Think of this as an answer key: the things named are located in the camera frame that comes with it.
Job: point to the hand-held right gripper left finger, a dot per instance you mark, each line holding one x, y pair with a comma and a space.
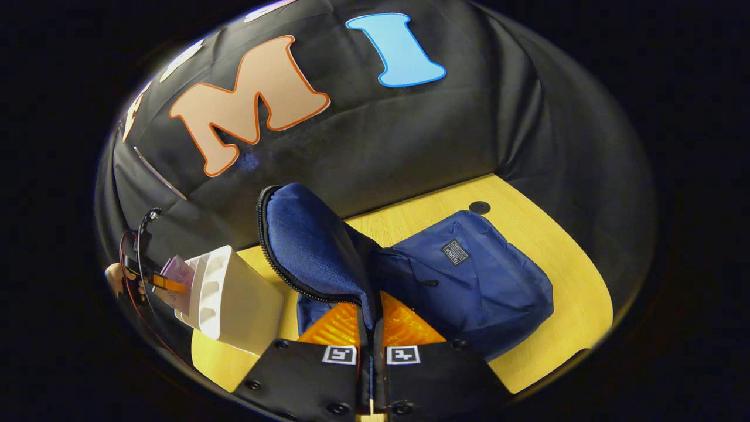
304, 381

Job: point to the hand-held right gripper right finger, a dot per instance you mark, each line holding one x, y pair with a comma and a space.
439, 381

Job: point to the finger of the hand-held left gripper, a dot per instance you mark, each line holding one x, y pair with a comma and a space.
170, 285

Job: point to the pink book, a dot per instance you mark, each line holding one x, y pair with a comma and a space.
179, 271

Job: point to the white bookshelf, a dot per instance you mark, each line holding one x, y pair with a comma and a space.
246, 310

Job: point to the blue schoolbag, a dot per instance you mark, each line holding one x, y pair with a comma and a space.
469, 281

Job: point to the black desk grommet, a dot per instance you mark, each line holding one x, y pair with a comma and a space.
479, 207

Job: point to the black backdrop cloth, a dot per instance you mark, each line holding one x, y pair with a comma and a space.
439, 135

